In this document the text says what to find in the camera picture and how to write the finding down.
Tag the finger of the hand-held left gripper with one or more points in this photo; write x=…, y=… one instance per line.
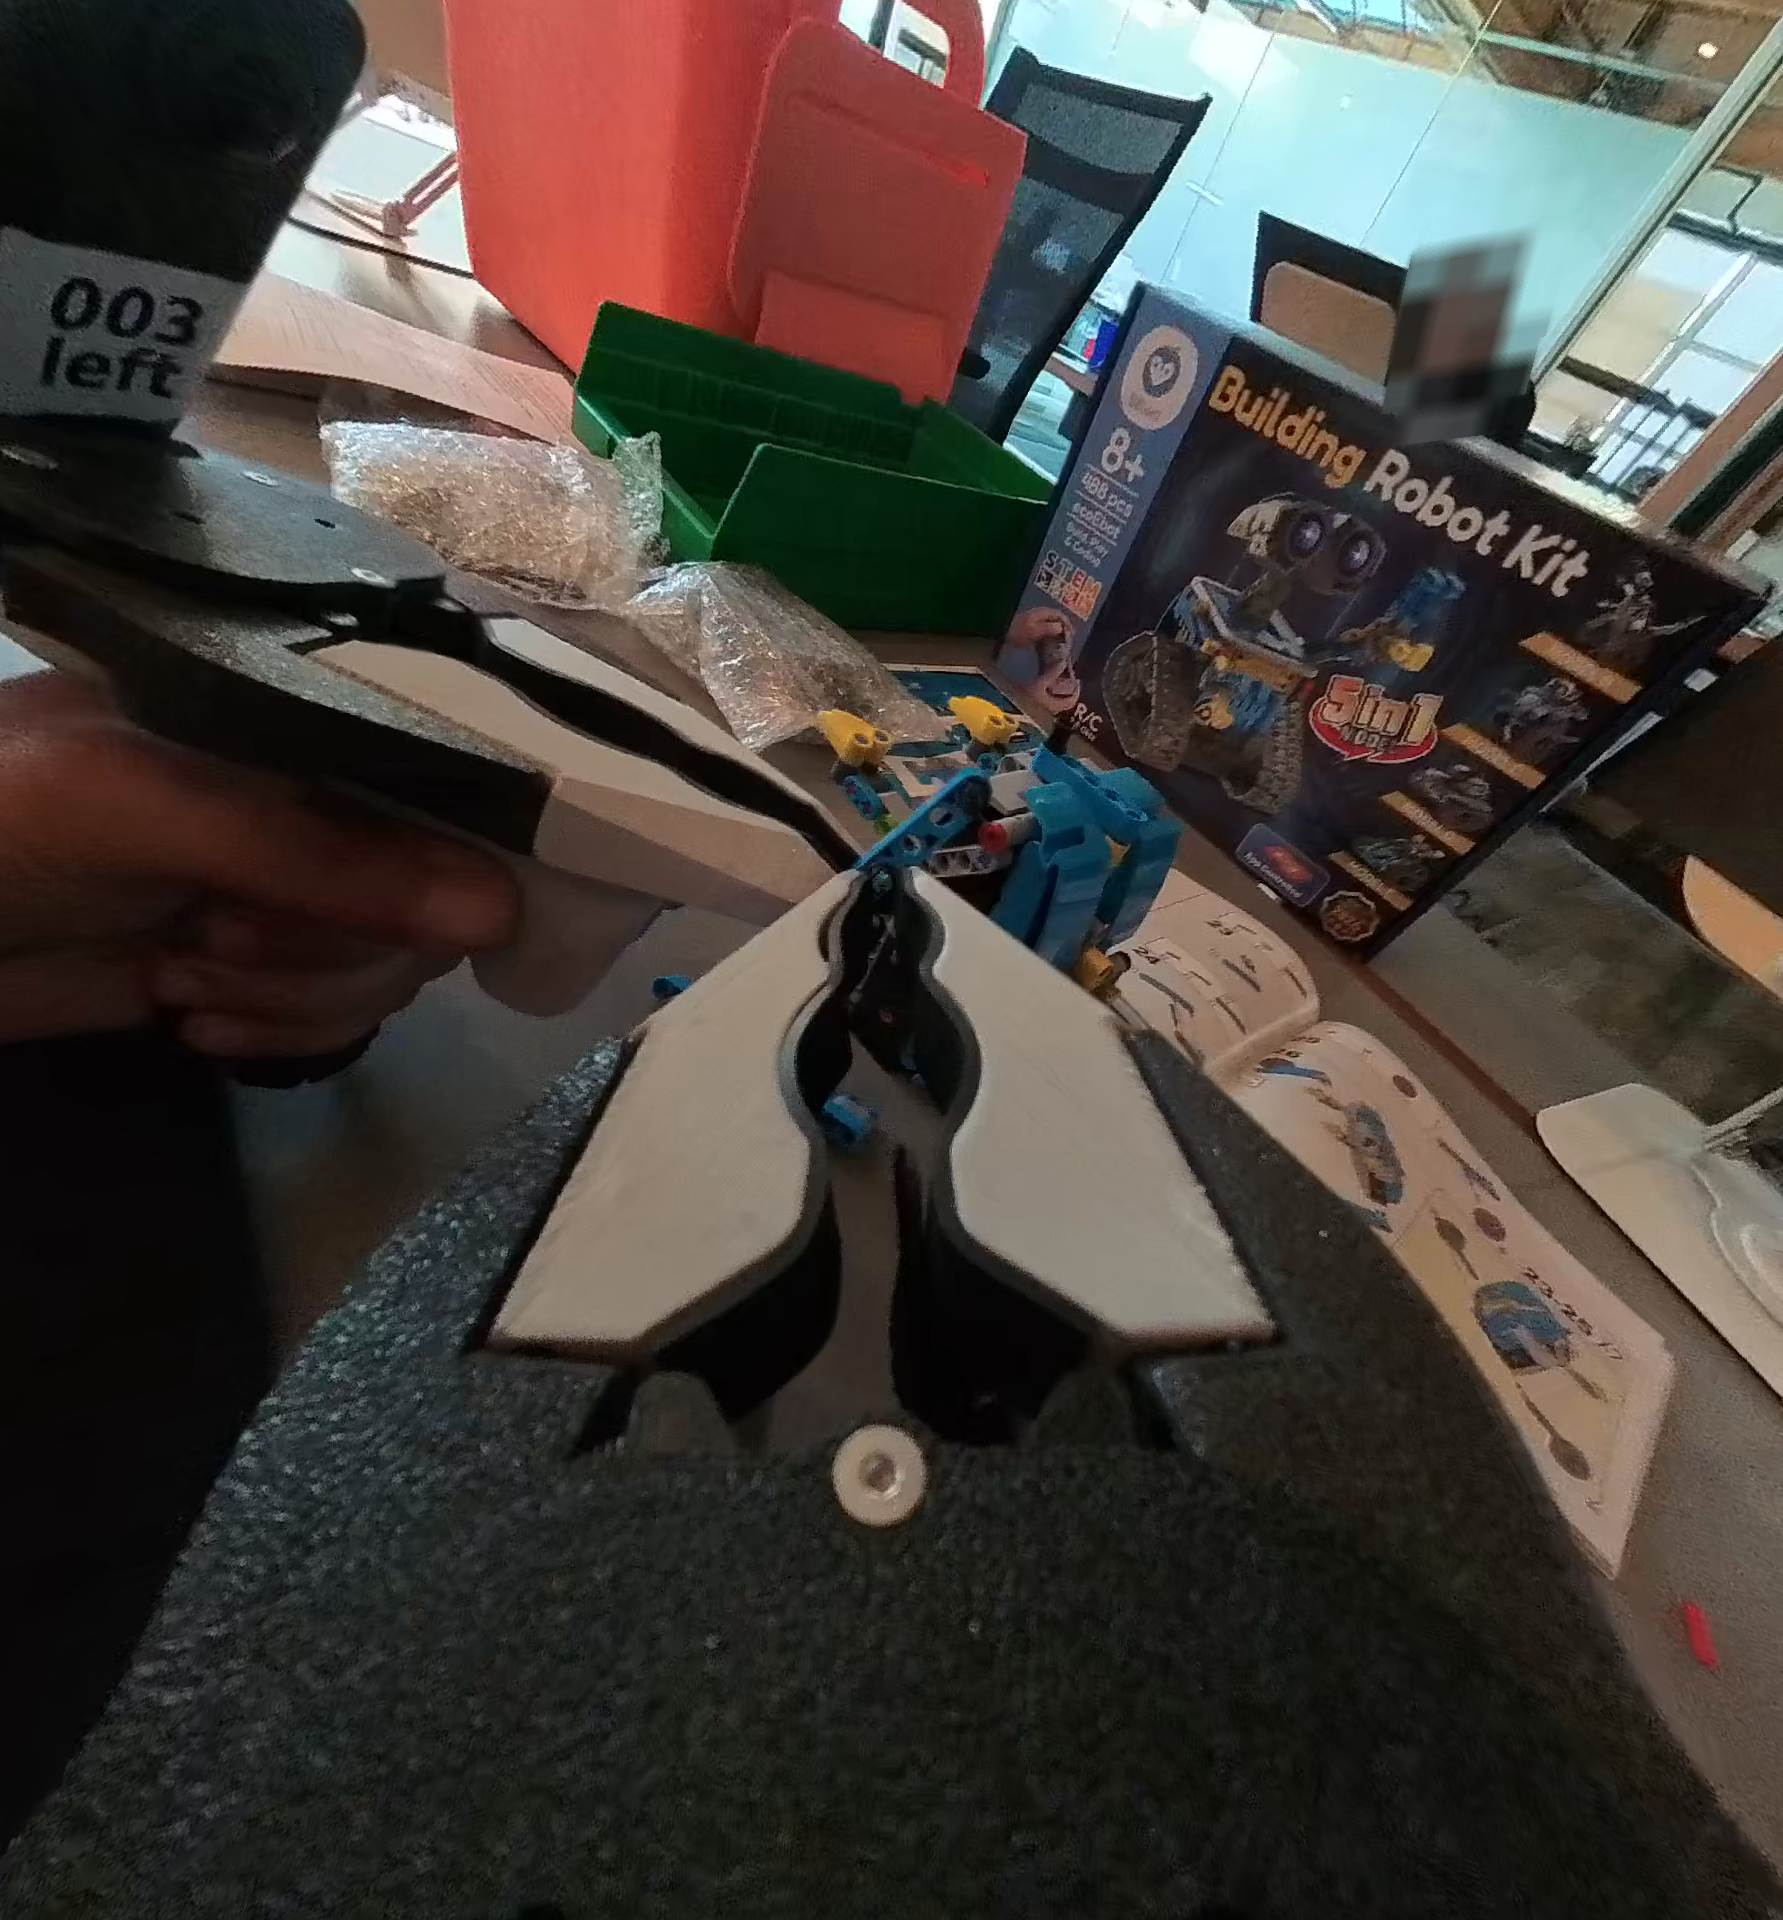
x=683, y=840
x=606, y=688

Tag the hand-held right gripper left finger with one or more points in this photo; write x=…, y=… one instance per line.
x=664, y=1186

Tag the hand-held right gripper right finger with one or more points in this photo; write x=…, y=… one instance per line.
x=1104, y=1186

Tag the grey desk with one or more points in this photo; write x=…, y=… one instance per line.
x=1428, y=1021

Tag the person's left hand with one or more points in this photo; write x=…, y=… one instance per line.
x=157, y=871

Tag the green box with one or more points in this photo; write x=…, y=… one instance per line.
x=832, y=510

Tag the blue sticker sheet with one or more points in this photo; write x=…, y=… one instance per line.
x=937, y=695

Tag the blue yellow toy vehicle model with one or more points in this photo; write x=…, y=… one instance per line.
x=1086, y=871

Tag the open instruction booklet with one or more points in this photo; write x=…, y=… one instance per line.
x=1428, y=1200

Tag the orange plastic case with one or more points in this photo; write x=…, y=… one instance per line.
x=650, y=150

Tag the white tray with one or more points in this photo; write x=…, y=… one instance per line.
x=1624, y=1170

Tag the dark printed toy box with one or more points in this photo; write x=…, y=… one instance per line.
x=1428, y=632

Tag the black mesh office chair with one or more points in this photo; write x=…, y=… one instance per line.
x=1073, y=225

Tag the white round dish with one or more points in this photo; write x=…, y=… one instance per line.
x=1776, y=1246

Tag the thin wooden board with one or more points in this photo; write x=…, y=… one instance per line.
x=1760, y=918

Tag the small red pin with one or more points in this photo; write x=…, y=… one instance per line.
x=1698, y=1636

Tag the dark brown board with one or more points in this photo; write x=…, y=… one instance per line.
x=1733, y=721

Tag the tan backed black chair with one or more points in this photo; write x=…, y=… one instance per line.
x=1327, y=302

